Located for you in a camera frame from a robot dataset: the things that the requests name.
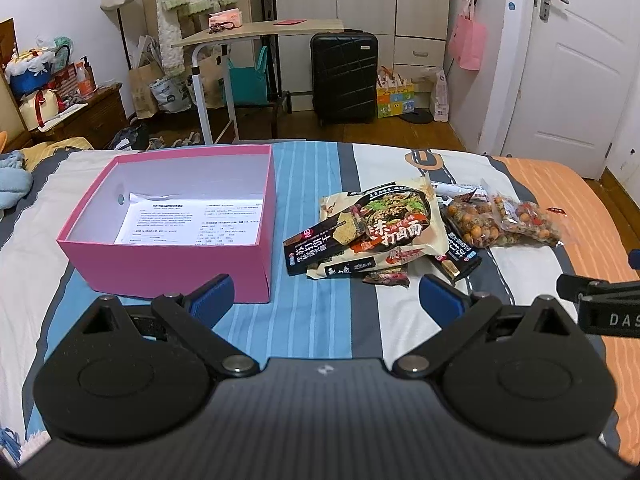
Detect black tofu snack packet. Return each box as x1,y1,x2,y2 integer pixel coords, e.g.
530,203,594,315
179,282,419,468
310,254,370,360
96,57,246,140
283,207,367,276

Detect brown paper bag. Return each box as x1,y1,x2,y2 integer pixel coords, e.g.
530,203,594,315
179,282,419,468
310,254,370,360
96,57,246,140
128,62,164,119

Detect pink pouch on desk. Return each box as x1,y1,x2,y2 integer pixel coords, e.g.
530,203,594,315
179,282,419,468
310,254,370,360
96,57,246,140
208,8,243,32

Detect pink hanging gift bag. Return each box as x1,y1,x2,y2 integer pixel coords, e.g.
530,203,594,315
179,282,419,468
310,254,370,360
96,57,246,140
448,0,487,72

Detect large noodle snack bag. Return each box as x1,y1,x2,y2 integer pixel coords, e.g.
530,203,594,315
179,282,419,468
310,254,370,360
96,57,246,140
306,176,449,280

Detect white door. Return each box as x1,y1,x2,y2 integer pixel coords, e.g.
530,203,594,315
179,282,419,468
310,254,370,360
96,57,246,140
502,0,639,179

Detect light blue blanket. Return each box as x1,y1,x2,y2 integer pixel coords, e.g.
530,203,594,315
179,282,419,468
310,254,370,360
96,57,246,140
0,150,34,211

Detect wooden rolling desk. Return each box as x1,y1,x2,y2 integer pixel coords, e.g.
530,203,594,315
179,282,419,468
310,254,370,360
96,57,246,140
172,18,344,145

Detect clear bag coated peanuts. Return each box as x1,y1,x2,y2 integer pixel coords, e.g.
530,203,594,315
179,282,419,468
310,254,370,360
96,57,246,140
446,198,501,248

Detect white snack bar wrapper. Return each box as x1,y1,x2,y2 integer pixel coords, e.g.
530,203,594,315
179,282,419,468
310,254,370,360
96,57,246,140
431,181,489,202

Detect small red snack packet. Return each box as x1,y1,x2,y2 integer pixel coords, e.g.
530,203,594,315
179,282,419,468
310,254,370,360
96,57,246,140
362,266,410,288

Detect white plastic bag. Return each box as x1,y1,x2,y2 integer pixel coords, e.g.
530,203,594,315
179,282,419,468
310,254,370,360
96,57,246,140
430,68,449,122

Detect colourful gift box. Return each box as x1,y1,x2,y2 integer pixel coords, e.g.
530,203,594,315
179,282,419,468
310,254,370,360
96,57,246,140
376,66,414,118

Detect teal tote bag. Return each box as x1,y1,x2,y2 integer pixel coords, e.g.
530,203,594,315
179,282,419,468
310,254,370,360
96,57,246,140
227,46,270,105

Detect black suitcase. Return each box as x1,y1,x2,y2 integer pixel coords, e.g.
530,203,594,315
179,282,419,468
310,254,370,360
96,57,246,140
309,29,378,128

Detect white printed paper sheet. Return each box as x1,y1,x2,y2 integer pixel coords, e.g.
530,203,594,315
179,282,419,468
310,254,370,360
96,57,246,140
114,194,264,246

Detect clear bag mixed nuts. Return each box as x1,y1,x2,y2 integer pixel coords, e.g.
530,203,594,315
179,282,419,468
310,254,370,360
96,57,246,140
492,195,561,246

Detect dark wooden nightstand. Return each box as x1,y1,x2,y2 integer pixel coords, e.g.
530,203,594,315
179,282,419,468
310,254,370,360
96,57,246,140
3,84,129,153

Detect pink cardboard box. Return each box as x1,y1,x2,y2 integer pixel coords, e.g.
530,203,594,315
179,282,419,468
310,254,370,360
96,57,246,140
58,144,277,304

